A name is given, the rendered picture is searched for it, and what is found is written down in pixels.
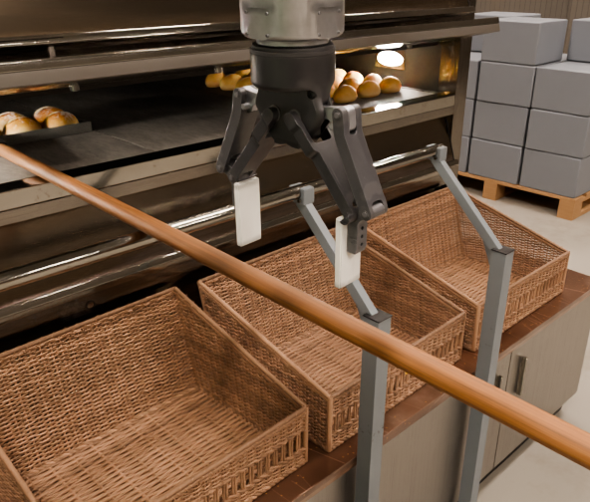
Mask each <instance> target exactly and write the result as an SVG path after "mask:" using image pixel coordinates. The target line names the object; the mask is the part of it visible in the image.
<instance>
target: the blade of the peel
mask: <svg viewBox="0 0 590 502"><path fill-rule="evenodd" d="M34 112H35V111H29V112H23V113H19V114H22V115H24V116H25V117H28V118H31V117H32V115H33V113H34ZM77 120H78V122H79V123H78V124H72V125H61V126H55V127H48V128H42V129H36V130H30V131H23V132H17V133H11V134H5V135H0V138H1V139H3V140H5V141H7V144H8V145H14V144H20V143H26V142H31V141H37V140H43V139H49V138H55V137H61V136H67V135H72V134H78V133H84V132H90V131H92V124H91V122H89V121H84V120H79V119H77Z"/></svg>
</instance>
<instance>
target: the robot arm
mask: <svg viewBox="0 0 590 502"><path fill-rule="evenodd" d="M239 8H240V30H241V33H242V34H243V35H244V36H245V37H247V38H250V39H255V40H256V42H253V43H252V46H250V47H249V51H250V76H251V83H252V84H253V85H250V86H246V87H241V88H236V89H234V91H233V107H232V113H231V117H230V120H229V123H228V127H227V130H226V133H225V136H224V140H223V143H222V146H221V150H220V153H219V156H218V160H217V163H216V169H217V171H218V172H219V173H222V172H224V173H225V174H226V175H228V179H229V181H230V182H231V183H232V195H233V196H232V199H233V200H232V201H233V207H234V210H235V215H236V234H237V245H238V246H241V247H242V246H244V245H247V244H249V243H251V242H254V241H256V240H259V239H260V238H261V224H260V196H259V178H258V177H255V175H257V173H256V174H254V173H255V171H256V169H257V168H258V166H259V165H260V164H261V162H262V161H263V159H264V158H265V156H266V155H267V154H268V152H269V151H270V149H271V148H272V147H273V145H274V144H275V143H278V144H284V143H286V144H288V145H290V146H291V147H294V148H297V149H299V148H302V150H303V152H304V154H305V155H306V156H307V157H309V158H311V159H312V160H313V162H314V164H315V166H316V167H317V169H318V171H319V173H320V175H321V176H322V178H323V180H324V182H325V184H326V186H327V187H328V189H329V191H330V193H331V195H332V196H333V198H334V200H335V202H336V204H337V205H338V207H339V209H340V211H341V213H342V216H340V217H337V218H336V249H335V287H336V288H339V289H341V288H343V287H345V286H346V285H348V284H350V283H352V282H354V281H355V280H357V279H359V278H360V259H361V251H363V250H365V248H366V246H367V225H368V221H369V220H371V219H374V218H376V217H378V216H380V215H382V214H384V213H386V212H387V211H388V204H387V201H386V198H385V195H384V192H383V189H382V186H381V183H380V180H379V177H378V175H377V172H376V169H375V166H374V164H373V161H372V158H371V155H370V152H369V149H368V146H367V143H366V140H365V137H364V134H363V131H362V113H361V108H360V106H359V105H358V104H351V105H347V106H343V107H342V106H333V104H332V102H331V98H330V91H331V88H332V86H333V84H334V82H335V71H336V46H335V45H334V43H333V42H332V41H329V39H331V38H335V37H338V36H340V35H342V33H343V32H344V25H345V0H239ZM258 112H259V113H260V115H261V119H260V121H259V122H258V124H257V125H256V127H255V128H254V129H253V127H254V124H255V122H256V119H257V115H258ZM329 123H330V124H329ZM251 135H252V138H250V136H251ZM320 137H321V138H322V140H323V141H320V142H317V141H318V139H319V138H320ZM249 139H250V140H249ZM316 142H317V143H316ZM252 176H254V177H252ZM249 177H251V178H249ZM353 203H354V205H355V206H353Z"/></svg>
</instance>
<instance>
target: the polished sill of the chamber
mask: <svg viewBox="0 0 590 502"><path fill-rule="evenodd" d="M454 97H455V95H453V94H447V93H437V94H433V95H428V96H423V97H418V98H413V99H408V100H404V101H399V102H394V103H389V104H384V105H380V106H375V107H370V108H365V109H361V113H362V127H363V126H370V125H374V124H379V123H383V122H387V121H392V120H396V119H400V118H404V117H409V116H413V115H417V114H421V113H426V112H430V111H434V110H438V109H443V108H447V107H451V106H454ZM223 140H224V137H222V138H218V139H213V140H208V141H203V142H198V143H194V144H189V145H184V146H179V147H174V148H169V149H165V150H160V151H155V152H150V153H145V154H141V155H136V156H131V157H126V158H121V159H116V160H112V161H107V162H102V163H97V164H92V165H87V166H83V167H78V168H73V169H68V170H63V171H61V172H63V173H66V174H68V175H70V176H72V177H74V178H76V179H78V180H80V181H82V182H84V183H86V184H88V185H90V186H92V187H94V188H96V189H99V188H103V187H108V186H112V185H116V184H120V183H125V182H129V181H133V180H137V179H142V178H146V177H150V176H155V175H159V174H163V173H167V172H172V171H176V170H180V169H184V168H189V167H193V166H197V165H201V164H206V163H210V162H214V161H217V160H218V156H219V153H220V150H221V146H222V143H223ZM69 195H73V194H71V193H69V192H68V191H66V190H64V189H62V188H60V187H58V186H56V185H54V184H53V183H51V182H49V181H47V180H45V179H43V178H41V177H39V176H34V177H30V178H25V179H20V180H15V181H10V182H6V183H1V184H0V212H1V211H5V210H9V209H14V208H18V207H22V206H27V205H31V204H35V203H39V202H44V201H48V200H52V199H56V198H61V197H65V196H69Z"/></svg>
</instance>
